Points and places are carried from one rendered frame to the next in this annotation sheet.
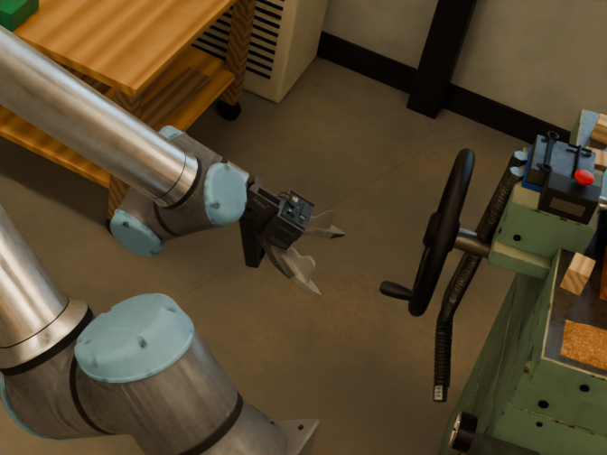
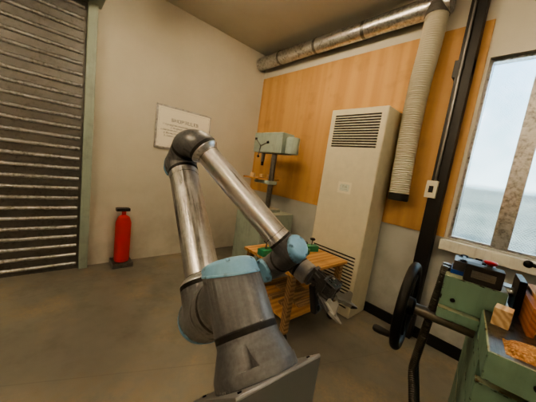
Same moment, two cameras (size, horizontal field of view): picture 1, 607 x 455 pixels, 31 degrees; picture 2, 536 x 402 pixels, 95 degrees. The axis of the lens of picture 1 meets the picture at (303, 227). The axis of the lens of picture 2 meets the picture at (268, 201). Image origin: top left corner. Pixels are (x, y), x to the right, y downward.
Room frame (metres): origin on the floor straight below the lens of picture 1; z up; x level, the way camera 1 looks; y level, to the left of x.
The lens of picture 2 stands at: (0.40, -0.21, 1.19)
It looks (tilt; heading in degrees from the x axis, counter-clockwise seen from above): 7 degrees down; 32
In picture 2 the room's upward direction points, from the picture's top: 8 degrees clockwise
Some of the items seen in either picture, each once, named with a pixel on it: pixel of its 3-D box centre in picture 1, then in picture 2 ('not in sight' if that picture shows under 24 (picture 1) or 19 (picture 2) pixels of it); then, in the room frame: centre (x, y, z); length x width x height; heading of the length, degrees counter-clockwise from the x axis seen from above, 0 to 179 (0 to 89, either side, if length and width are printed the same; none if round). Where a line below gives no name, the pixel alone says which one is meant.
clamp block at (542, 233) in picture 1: (549, 206); (470, 291); (1.33, -0.37, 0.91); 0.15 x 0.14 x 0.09; 174
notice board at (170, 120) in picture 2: not in sight; (184, 131); (2.26, 2.23, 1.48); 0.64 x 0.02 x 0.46; 165
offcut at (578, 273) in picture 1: (577, 273); (502, 316); (1.18, -0.41, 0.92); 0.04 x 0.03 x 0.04; 163
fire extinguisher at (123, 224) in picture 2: not in sight; (122, 236); (1.68, 2.29, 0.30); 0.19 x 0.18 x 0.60; 75
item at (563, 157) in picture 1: (563, 175); (475, 268); (1.32, -0.37, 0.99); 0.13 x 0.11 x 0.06; 174
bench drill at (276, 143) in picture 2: not in sight; (268, 203); (2.75, 1.27, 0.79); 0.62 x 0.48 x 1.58; 76
